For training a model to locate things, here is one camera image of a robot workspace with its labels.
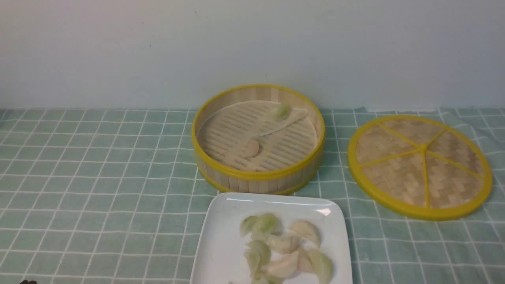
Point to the white square plate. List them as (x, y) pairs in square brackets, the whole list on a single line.
[(219, 256)]

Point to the white steamer liner paper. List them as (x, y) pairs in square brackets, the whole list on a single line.
[(282, 143)]

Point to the bamboo steamer basket yellow rim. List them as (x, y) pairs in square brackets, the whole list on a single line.
[(284, 181)]

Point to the large green dumpling top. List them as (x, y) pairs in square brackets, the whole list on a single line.
[(265, 225)]

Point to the white dumpling top right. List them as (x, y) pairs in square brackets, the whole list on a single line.
[(307, 230)]

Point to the white dumpling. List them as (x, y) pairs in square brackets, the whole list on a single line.
[(284, 267), (284, 244), (307, 230)]

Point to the green dumpling middle small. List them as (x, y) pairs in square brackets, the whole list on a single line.
[(252, 257)]

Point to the white dumpling lower centre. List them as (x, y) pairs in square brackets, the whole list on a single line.
[(284, 267)]

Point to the pale pink dumpling right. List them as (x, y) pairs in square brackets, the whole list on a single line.
[(304, 263)]

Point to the green dumpling bottom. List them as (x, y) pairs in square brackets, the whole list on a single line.
[(262, 277)]

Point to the woven bamboo steamer lid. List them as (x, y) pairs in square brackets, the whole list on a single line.
[(419, 168)]

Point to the green checkered tablecloth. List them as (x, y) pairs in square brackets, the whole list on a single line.
[(113, 196)]

